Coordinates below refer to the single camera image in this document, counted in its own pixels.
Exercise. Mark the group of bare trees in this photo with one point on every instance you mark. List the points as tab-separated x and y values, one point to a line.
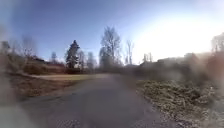
110	50

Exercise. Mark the thin bare tree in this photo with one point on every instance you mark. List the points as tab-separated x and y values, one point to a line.
129	53

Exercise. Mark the dark conifer tree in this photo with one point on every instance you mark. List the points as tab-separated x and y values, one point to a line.
72	55

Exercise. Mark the grey asphalt path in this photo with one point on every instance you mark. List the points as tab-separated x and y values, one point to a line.
96	106

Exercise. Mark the dry grass verge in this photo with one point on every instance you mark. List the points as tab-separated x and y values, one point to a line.
40	85
173	96

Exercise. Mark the brown bushes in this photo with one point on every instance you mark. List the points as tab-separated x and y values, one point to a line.
33	66

